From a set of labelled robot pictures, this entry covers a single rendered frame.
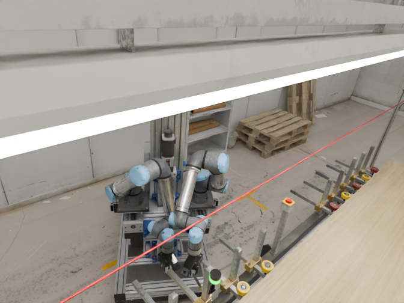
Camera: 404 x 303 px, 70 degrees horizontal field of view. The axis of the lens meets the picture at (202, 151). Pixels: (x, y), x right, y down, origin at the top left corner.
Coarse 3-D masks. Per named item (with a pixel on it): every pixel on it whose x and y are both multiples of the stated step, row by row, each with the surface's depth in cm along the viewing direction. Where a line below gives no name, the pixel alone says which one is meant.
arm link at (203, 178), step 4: (200, 172) 215; (204, 172) 215; (208, 172) 215; (200, 176) 210; (204, 176) 210; (208, 176) 211; (196, 180) 211; (200, 180) 209; (204, 180) 210; (208, 180) 210; (196, 184) 213; (200, 184) 211; (204, 184) 210; (208, 184) 210; (196, 188) 214; (200, 188) 213; (204, 188) 212; (208, 188) 211
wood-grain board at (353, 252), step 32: (384, 192) 277; (352, 224) 234; (384, 224) 237; (288, 256) 199; (320, 256) 202; (352, 256) 204; (384, 256) 207; (256, 288) 176; (288, 288) 178; (320, 288) 180; (352, 288) 181; (384, 288) 184
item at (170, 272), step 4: (168, 272) 185; (172, 272) 185; (172, 276) 183; (176, 276) 183; (176, 280) 180; (180, 280) 180; (180, 284) 178; (184, 284) 178; (180, 288) 179; (184, 288) 176; (188, 288) 176; (184, 292) 177; (188, 292) 174; (192, 292) 174; (188, 296) 174; (192, 296) 172; (196, 296) 172; (192, 300) 171
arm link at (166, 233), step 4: (168, 228) 175; (164, 232) 172; (168, 232) 172; (172, 232) 172; (160, 236) 174; (164, 236) 170; (168, 236) 170; (164, 240) 172; (172, 240) 172; (164, 244) 173; (168, 244) 173; (172, 244) 174; (164, 248) 175; (168, 248) 174
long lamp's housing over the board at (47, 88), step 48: (48, 48) 34; (96, 48) 36; (144, 48) 38; (192, 48) 41; (240, 48) 45; (288, 48) 53; (336, 48) 66; (384, 48) 86; (0, 96) 25; (48, 96) 27; (96, 96) 30; (144, 96) 34; (192, 96) 39
